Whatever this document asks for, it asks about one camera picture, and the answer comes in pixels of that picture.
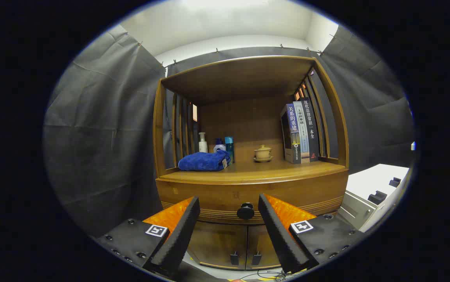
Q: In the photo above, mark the white pump bottle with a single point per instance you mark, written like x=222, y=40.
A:
x=203, y=145

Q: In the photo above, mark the wooden countertop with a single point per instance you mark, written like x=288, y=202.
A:
x=271, y=170

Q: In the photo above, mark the wooden cabinet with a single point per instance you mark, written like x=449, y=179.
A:
x=248, y=78

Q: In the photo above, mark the white bottle with blue cap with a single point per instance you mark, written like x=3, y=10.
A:
x=219, y=147

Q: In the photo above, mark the light grey book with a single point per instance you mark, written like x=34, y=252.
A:
x=302, y=133

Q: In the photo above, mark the beige lidded teacup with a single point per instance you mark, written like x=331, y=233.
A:
x=263, y=152

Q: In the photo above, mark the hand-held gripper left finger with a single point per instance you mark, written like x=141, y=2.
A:
x=178, y=243

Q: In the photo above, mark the blue folded towel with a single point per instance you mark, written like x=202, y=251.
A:
x=203, y=161

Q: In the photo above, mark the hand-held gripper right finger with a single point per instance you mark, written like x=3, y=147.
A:
x=279, y=239

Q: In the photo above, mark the wooden cabinet door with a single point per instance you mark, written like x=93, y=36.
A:
x=260, y=243

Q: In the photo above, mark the wooden drawer with black knob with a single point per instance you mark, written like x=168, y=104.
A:
x=209, y=196

